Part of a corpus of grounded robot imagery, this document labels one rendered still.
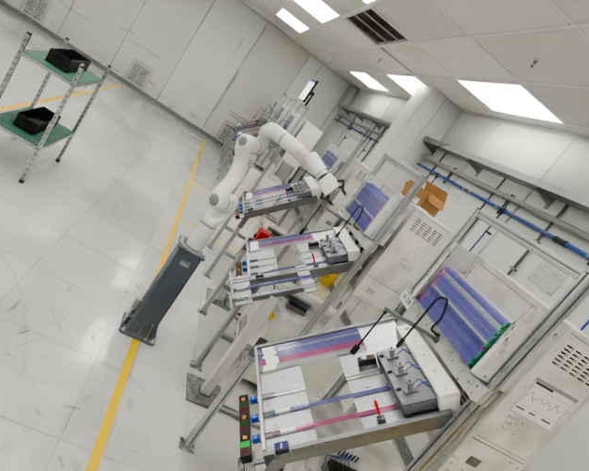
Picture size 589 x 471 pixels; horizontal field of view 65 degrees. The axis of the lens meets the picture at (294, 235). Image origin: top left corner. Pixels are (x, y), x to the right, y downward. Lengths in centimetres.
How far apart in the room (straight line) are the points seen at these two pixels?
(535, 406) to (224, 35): 1049
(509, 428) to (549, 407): 17
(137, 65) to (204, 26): 174
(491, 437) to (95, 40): 1111
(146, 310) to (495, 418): 213
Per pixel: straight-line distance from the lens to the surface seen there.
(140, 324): 324
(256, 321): 286
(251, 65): 1156
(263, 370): 222
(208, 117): 1164
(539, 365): 197
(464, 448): 207
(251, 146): 282
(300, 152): 273
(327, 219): 451
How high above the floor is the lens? 178
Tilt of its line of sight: 13 degrees down
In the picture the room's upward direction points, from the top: 36 degrees clockwise
